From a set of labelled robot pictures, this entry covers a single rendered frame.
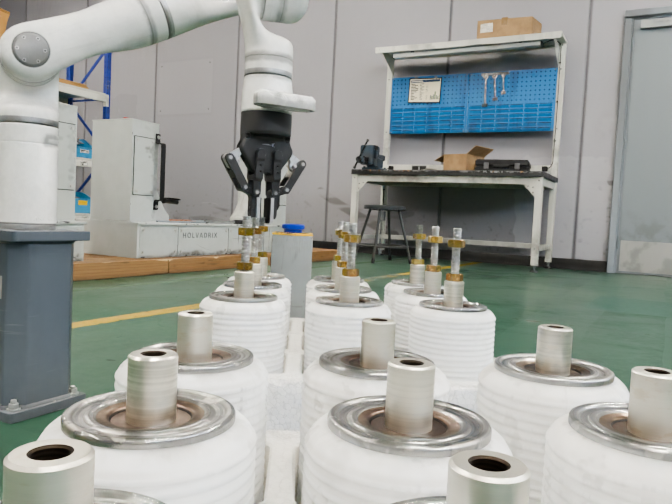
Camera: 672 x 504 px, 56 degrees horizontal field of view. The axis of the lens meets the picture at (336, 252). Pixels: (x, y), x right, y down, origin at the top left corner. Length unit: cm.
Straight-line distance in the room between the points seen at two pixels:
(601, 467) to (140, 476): 19
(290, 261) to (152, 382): 80
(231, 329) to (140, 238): 273
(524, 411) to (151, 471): 23
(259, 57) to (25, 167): 43
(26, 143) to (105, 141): 245
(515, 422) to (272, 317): 34
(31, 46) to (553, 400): 95
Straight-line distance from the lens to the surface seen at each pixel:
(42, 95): 120
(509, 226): 575
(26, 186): 113
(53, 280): 113
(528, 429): 41
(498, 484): 18
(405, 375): 29
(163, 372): 29
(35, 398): 115
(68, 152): 316
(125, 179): 345
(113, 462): 27
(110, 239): 351
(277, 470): 43
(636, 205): 561
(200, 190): 736
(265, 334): 67
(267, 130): 91
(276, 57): 93
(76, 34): 115
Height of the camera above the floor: 35
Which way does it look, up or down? 3 degrees down
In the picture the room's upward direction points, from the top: 3 degrees clockwise
